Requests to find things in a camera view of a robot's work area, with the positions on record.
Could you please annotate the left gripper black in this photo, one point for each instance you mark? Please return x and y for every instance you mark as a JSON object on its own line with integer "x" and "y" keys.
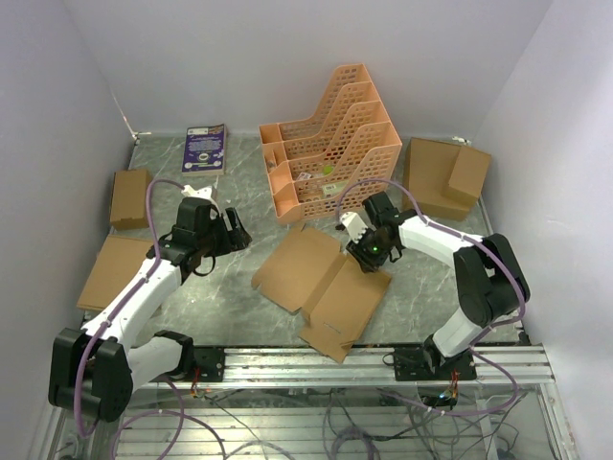
{"x": 232, "y": 241}

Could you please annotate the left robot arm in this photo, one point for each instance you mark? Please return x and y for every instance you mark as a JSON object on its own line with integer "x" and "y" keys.
{"x": 96, "y": 369}

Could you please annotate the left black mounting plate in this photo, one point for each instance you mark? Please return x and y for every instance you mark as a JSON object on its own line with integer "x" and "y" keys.
{"x": 201, "y": 364}

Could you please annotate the purple book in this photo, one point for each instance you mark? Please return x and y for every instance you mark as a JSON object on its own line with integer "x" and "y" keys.
{"x": 204, "y": 150}

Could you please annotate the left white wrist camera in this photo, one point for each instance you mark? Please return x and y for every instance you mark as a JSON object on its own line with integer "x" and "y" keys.
{"x": 209, "y": 193}

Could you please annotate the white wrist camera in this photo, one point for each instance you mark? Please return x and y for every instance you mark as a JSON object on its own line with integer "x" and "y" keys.
{"x": 354, "y": 225}
{"x": 209, "y": 193}

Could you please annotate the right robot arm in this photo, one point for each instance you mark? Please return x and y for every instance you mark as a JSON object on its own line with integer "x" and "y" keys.
{"x": 489, "y": 280}

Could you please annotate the peach plastic file organizer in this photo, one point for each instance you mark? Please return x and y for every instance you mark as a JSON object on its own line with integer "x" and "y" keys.
{"x": 349, "y": 138}

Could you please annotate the cardboard box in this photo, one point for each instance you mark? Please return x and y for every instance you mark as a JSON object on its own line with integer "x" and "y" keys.
{"x": 309, "y": 273}
{"x": 117, "y": 263}
{"x": 445, "y": 179}
{"x": 128, "y": 200}

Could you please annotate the black mounting plate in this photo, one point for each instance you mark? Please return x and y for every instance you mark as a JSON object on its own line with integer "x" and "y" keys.
{"x": 412, "y": 364}
{"x": 201, "y": 364}

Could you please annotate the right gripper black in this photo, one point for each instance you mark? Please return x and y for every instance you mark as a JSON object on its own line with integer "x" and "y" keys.
{"x": 367, "y": 262}

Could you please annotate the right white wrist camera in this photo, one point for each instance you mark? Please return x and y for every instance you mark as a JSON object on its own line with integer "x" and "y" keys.
{"x": 354, "y": 225}

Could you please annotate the green boxed item in organizer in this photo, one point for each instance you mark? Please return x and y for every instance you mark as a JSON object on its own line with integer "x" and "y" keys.
{"x": 333, "y": 189}

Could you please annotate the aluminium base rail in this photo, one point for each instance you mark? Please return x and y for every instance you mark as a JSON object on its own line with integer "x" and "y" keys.
{"x": 302, "y": 367}

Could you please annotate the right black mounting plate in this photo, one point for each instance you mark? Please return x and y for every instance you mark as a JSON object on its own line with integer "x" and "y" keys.
{"x": 412, "y": 364}

